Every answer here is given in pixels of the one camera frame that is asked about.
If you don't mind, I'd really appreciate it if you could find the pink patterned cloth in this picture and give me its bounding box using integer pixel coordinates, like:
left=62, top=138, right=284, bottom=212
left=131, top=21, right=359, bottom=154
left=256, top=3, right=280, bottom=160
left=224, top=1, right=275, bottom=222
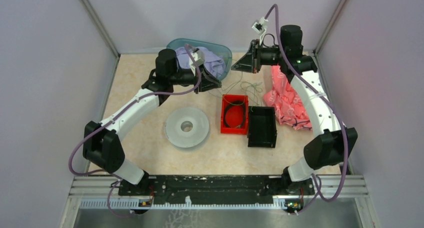
left=263, top=65, right=312, bottom=131

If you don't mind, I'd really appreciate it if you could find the red plastic bin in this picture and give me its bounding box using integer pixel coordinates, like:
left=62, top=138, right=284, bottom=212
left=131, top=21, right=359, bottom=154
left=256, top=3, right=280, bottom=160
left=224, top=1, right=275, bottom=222
left=220, top=94, right=249, bottom=135

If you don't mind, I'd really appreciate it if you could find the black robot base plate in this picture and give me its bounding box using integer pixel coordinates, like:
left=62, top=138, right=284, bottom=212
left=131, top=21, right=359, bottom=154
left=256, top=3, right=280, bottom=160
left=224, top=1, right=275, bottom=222
left=118, top=175, right=315, bottom=205

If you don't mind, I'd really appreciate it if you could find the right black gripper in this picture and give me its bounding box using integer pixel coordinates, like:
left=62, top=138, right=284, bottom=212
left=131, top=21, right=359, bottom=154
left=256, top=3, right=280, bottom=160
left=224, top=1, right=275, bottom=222
left=231, top=39, right=286, bottom=74

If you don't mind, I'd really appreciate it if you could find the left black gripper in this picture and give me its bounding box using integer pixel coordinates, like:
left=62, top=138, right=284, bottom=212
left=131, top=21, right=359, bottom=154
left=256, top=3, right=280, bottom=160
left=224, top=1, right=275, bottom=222
left=168, top=63, right=222, bottom=94

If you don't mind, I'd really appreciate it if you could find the purple cloth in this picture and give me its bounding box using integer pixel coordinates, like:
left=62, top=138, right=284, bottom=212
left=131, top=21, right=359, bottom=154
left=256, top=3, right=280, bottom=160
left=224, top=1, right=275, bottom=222
left=175, top=46, right=226, bottom=79

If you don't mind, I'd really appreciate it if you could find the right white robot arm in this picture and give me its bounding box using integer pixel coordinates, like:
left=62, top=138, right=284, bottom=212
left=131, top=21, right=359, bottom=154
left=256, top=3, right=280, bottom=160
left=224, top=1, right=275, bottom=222
left=231, top=22, right=358, bottom=194

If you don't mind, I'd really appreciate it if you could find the thin green cable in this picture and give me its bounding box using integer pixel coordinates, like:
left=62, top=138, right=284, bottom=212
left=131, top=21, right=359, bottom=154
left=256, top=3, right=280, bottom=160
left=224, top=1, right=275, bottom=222
left=208, top=69, right=266, bottom=113

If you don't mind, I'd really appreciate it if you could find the teal plastic basin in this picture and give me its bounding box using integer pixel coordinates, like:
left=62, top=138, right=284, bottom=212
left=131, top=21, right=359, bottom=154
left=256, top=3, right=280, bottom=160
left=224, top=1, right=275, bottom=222
left=166, top=38, right=233, bottom=81

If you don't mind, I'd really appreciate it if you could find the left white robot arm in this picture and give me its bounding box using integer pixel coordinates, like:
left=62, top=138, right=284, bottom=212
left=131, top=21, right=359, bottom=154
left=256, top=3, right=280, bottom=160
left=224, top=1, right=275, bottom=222
left=80, top=45, right=221, bottom=195

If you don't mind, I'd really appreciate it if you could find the black plastic bin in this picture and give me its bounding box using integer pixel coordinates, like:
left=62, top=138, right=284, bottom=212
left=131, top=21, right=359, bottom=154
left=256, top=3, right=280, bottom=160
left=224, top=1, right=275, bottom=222
left=247, top=106, right=278, bottom=149

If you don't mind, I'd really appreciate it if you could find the grey plastic cable spool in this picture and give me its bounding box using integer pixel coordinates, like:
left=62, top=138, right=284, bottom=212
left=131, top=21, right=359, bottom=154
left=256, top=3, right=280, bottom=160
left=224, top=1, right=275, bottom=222
left=164, top=107, right=210, bottom=152

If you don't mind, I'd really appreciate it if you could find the grey slotted cable duct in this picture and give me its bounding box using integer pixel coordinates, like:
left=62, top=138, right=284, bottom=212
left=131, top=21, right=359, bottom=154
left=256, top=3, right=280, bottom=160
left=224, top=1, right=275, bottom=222
left=79, top=198, right=301, bottom=210

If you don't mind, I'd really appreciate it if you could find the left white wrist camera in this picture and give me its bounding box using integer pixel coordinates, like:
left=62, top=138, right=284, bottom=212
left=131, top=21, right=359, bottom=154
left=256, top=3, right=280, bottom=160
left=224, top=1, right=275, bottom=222
left=188, top=48, right=205, bottom=74

